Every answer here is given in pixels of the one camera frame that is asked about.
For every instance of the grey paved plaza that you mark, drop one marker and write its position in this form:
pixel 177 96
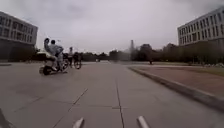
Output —
pixel 100 83

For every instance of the pale slim tower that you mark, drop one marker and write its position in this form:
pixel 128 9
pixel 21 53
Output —
pixel 132 45

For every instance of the person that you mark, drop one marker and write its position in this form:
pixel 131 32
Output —
pixel 55 51
pixel 70 55

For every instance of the row of trees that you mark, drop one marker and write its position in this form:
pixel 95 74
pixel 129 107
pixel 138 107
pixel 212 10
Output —
pixel 166 53

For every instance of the scooter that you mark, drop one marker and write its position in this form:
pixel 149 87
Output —
pixel 50 68

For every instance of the robot's own part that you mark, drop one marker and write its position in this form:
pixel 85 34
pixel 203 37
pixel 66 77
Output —
pixel 78 122
pixel 142 122

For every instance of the grey stone kerb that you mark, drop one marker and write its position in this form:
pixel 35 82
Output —
pixel 173 87

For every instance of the brown paved ground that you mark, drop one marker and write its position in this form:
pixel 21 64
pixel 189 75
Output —
pixel 193 78

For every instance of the pale multi-storey building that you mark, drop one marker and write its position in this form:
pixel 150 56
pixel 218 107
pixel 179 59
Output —
pixel 203 28

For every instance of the grey building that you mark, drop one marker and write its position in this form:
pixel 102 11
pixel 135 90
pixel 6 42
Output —
pixel 13 30

